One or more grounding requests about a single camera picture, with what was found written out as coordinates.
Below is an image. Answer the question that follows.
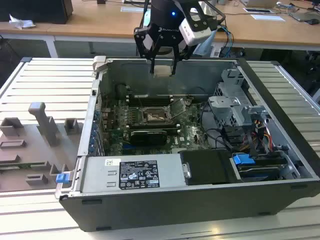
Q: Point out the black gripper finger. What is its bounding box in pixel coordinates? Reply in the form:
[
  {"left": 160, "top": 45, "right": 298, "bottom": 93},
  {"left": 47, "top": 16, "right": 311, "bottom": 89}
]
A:
[
  {"left": 171, "top": 40, "right": 193, "bottom": 76},
  {"left": 133, "top": 26, "right": 157, "bottom": 75}
]

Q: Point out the silver CPU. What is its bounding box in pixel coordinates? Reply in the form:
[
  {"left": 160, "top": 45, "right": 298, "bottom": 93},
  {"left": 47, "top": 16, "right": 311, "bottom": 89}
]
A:
[{"left": 153, "top": 65, "right": 174, "bottom": 78}]

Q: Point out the black RAM slot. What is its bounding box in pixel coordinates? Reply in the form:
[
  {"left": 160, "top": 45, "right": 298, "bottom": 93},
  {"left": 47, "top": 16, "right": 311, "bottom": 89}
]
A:
[
  {"left": 128, "top": 98, "right": 172, "bottom": 102},
  {"left": 128, "top": 102, "right": 172, "bottom": 106},
  {"left": 129, "top": 127, "right": 180, "bottom": 131},
  {"left": 129, "top": 123, "right": 179, "bottom": 127},
  {"left": 128, "top": 95, "right": 172, "bottom": 99},
  {"left": 129, "top": 121, "right": 178, "bottom": 125},
  {"left": 128, "top": 100, "right": 172, "bottom": 104},
  {"left": 129, "top": 125, "right": 179, "bottom": 129}
]

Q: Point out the CPU socket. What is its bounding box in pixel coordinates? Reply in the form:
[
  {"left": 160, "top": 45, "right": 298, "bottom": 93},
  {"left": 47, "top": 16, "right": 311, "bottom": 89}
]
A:
[{"left": 141, "top": 106, "right": 176, "bottom": 125}]

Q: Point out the grey plastic case latch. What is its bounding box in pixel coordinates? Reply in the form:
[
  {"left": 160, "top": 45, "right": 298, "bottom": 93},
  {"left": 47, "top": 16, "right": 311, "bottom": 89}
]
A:
[{"left": 92, "top": 55, "right": 108, "bottom": 74}]

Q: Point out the wooden desk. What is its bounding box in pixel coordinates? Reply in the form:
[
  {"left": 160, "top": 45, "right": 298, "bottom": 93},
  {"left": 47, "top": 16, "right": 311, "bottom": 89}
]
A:
[{"left": 0, "top": 0, "right": 320, "bottom": 60}]

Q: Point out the metal rear port block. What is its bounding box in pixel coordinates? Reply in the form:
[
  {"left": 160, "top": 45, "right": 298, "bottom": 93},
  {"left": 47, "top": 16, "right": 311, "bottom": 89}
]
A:
[{"left": 101, "top": 106, "right": 113, "bottom": 131}]

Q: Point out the grey metal disk bay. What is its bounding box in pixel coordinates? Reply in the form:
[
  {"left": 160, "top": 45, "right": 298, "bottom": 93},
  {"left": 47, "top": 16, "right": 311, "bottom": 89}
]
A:
[{"left": 207, "top": 67, "right": 272, "bottom": 128}]

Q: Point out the green motherboard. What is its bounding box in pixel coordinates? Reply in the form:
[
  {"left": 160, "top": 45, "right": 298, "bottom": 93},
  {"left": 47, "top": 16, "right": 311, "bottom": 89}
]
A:
[{"left": 101, "top": 96, "right": 213, "bottom": 156}]

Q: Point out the beige cardboard box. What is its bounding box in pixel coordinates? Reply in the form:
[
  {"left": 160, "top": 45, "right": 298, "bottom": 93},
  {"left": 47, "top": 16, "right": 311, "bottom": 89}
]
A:
[{"left": 246, "top": 0, "right": 276, "bottom": 8}]

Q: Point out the white paper sheet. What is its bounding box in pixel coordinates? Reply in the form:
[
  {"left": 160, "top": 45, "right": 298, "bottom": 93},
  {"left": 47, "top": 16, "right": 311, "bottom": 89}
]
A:
[{"left": 250, "top": 13, "right": 286, "bottom": 23}]

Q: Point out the black graphics card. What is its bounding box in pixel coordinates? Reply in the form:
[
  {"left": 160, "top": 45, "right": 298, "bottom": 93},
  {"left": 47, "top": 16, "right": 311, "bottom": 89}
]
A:
[{"left": 130, "top": 129, "right": 168, "bottom": 146}]

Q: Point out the black box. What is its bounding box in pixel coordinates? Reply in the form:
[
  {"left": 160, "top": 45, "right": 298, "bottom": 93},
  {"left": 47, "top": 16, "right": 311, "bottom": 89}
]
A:
[{"left": 0, "top": 0, "right": 74, "bottom": 25}]

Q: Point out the black plastic shroud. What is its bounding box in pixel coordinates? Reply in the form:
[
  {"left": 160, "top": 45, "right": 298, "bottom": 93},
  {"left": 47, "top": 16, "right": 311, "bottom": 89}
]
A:
[{"left": 179, "top": 148, "right": 242, "bottom": 186}]

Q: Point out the crumpled white paper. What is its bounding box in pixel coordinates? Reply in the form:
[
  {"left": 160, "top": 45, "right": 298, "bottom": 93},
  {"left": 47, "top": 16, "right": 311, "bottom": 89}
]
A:
[{"left": 8, "top": 13, "right": 36, "bottom": 30}]

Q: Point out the hard disk in blue carrier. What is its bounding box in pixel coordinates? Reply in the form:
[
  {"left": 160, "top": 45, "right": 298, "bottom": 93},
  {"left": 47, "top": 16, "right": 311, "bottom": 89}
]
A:
[{"left": 231, "top": 153, "right": 287, "bottom": 182}]

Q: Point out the grey laptop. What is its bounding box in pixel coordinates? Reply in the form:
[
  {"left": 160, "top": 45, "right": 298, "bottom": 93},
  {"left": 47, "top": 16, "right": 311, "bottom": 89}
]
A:
[{"left": 288, "top": 11, "right": 320, "bottom": 23}]

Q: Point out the black office chair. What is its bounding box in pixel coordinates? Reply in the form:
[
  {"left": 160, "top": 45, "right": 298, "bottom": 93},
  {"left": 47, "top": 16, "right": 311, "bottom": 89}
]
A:
[{"left": 303, "top": 49, "right": 320, "bottom": 101}]

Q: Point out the grey parts rack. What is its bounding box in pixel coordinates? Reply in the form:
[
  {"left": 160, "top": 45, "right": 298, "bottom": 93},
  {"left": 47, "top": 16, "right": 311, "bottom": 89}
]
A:
[{"left": 0, "top": 101, "right": 85, "bottom": 193}]

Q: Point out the silver power supply unit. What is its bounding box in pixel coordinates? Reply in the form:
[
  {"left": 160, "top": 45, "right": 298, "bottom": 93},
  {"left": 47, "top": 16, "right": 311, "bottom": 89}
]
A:
[{"left": 81, "top": 153, "right": 191, "bottom": 194}]

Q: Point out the blue plastic latch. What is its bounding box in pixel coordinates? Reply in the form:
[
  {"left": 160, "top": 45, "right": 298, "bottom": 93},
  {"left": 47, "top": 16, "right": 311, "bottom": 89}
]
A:
[{"left": 56, "top": 173, "right": 70, "bottom": 185}]

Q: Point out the black open PC case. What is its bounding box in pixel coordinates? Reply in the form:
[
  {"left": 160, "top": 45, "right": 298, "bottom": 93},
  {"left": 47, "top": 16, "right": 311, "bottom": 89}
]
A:
[{"left": 55, "top": 55, "right": 320, "bottom": 233}]

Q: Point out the green RAM stick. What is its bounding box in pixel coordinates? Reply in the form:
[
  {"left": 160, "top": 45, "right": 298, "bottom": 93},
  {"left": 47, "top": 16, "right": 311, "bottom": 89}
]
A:
[{"left": 0, "top": 162, "right": 47, "bottom": 169}]

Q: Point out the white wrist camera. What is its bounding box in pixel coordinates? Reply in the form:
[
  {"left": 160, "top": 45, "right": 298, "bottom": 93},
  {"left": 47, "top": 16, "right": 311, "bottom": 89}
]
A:
[{"left": 178, "top": 6, "right": 217, "bottom": 48}]

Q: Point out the desk cable hatch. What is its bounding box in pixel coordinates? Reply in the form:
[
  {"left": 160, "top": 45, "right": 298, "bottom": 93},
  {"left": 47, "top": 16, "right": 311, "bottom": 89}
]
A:
[
  {"left": 243, "top": 7, "right": 272, "bottom": 14},
  {"left": 121, "top": 6, "right": 151, "bottom": 13}
]

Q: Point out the yellow red wire bundle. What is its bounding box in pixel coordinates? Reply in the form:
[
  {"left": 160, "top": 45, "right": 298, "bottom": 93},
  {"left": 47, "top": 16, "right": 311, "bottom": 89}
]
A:
[{"left": 252, "top": 119, "right": 274, "bottom": 152}]

